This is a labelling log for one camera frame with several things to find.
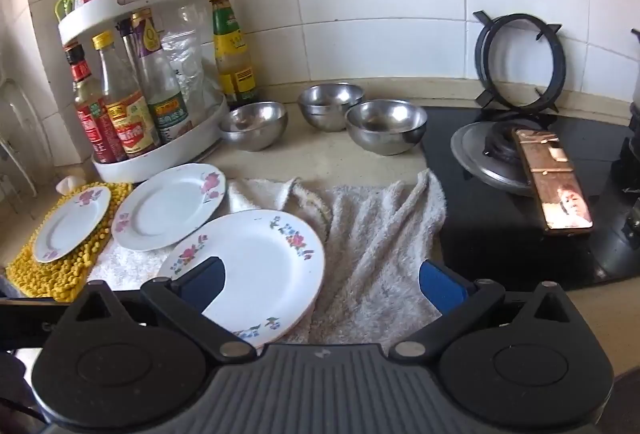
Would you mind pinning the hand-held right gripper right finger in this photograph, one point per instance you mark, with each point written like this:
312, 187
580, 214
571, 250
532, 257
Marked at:
442, 286

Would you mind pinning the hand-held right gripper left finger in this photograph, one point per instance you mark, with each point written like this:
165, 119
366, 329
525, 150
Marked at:
207, 286

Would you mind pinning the large floral white plate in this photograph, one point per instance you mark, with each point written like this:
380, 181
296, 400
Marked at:
260, 259

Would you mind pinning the stainless steel bowl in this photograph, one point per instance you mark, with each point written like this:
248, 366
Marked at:
385, 128
330, 106
252, 126

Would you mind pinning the black glass gas stove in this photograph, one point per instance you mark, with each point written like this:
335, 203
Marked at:
480, 234

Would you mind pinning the medium floral white plate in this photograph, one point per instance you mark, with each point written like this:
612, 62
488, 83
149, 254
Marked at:
165, 209

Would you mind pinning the white terry towel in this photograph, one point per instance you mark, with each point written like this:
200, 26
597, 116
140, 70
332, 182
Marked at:
370, 234

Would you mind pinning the white appliance at left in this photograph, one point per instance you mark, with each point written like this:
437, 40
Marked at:
150, 169

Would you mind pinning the small floral white plate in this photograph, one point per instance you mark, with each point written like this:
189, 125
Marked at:
70, 226

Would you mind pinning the smartphone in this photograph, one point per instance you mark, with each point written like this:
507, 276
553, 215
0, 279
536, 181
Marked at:
555, 184

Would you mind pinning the yellow beaded mat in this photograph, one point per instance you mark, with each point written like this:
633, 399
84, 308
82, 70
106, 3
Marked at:
35, 279

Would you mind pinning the white garlic bulb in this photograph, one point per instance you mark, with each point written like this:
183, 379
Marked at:
67, 185

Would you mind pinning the yellow cap vinegar bottle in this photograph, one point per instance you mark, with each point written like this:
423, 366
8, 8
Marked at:
127, 118

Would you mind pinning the clear bottle purple neck label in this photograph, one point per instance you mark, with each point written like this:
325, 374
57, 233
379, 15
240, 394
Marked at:
165, 98

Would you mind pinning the red cap sauce bottle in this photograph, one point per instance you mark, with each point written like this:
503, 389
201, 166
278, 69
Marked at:
92, 123

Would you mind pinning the clear plastic bag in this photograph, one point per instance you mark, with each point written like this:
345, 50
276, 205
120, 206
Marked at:
187, 53

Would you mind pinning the green yellow label sauce bottle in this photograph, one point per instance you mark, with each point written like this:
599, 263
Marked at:
232, 53

